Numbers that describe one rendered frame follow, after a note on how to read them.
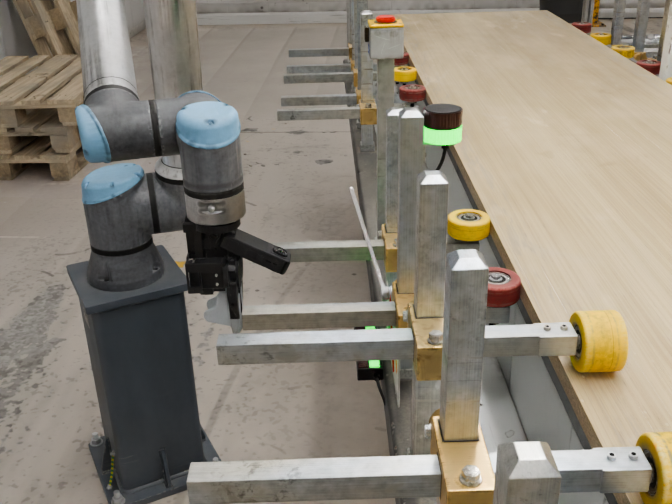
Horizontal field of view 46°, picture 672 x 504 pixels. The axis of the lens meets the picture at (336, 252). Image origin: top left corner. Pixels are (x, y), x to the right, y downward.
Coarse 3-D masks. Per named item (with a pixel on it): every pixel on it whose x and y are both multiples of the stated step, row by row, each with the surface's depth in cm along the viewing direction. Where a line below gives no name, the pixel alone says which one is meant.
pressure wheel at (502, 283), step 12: (492, 276) 127; (504, 276) 128; (516, 276) 127; (492, 288) 124; (504, 288) 124; (516, 288) 125; (492, 300) 125; (504, 300) 125; (516, 300) 126; (492, 324) 130
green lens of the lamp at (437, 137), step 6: (426, 132) 119; (432, 132) 118; (438, 132) 118; (444, 132) 118; (450, 132) 118; (456, 132) 118; (426, 138) 119; (432, 138) 119; (438, 138) 118; (444, 138) 118; (450, 138) 118; (456, 138) 119; (438, 144) 119; (444, 144) 118; (450, 144) 119
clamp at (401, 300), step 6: (396, 282) 134; (396, 288) 132; (396, 294) 130; (402, 294) 130; (408, 294) 130; (396, 300) 129; (402, 300) 129; (408, 300) 129; (396, 306) 127; (402, 306) 127; (396, 312) 127; (402, 312) 125; (396, 318) 127; (402, 318) 124; (396, 324) 128; (402, 324) 125
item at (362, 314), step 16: (304, 304) 130; (320, 304) 130; (336, 304) 130; (352, 304) 130; (368, 304) 130; (384, 304) 130; (256, 320) 128; (272, 320) 128; (288, 320) 128; (304, 320) 128; (320, 320) 128; (336, 320) 128; (352, 320) 128; (368, 320) 129; (384, 320) 129; (496, 320) 129
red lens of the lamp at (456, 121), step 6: (462, 108) 119; (426, 114) 118; (432, 114) 117; (438, 114) 117; (444, 114) 116; (450, 114) 117; (456, 114) 117; (462, 114) 119; (426, 120) 118; (432, 120) 117; (438, 120) 117; (444, 120) 117; (450, 120) 117; (456, 120) 117; (426, 126) 119; (432, 126) 118; (438, 126) 117; (444, 126) 117; (450, 126) 117; (456, 126) 118
